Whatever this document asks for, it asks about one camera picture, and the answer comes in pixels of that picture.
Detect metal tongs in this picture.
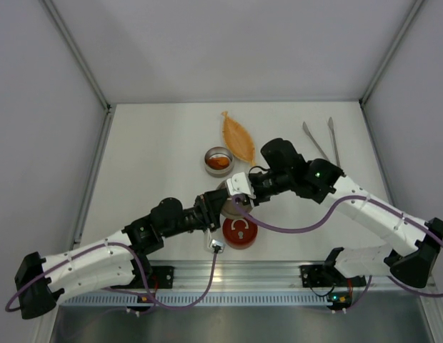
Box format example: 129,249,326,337
302,116,342,167

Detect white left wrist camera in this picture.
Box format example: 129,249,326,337
204,230,226,254

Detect slotted grey cable duct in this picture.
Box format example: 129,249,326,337
62,292,332,307

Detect red round metal container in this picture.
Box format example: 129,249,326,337
225,238,256,250

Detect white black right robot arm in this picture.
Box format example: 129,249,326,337
230,138,443,289

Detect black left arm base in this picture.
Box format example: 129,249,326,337
145,265,174,290

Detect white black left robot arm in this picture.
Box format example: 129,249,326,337
6,189,228,319

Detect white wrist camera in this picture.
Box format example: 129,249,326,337
227,172,253,197
204,230,226,254

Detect grey round metal container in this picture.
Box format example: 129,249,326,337
221,197,253,219

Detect orange fried food piece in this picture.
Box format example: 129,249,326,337
206,156,231,170

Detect aluminium mounting rail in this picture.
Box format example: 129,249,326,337
60,259,435,291

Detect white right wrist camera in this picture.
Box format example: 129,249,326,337
227,172,253,197

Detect woven bamboo basket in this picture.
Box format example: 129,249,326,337
221,111,256,166

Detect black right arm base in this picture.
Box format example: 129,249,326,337
299,264,367,288

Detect red round lid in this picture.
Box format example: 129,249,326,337
222,218,258,240

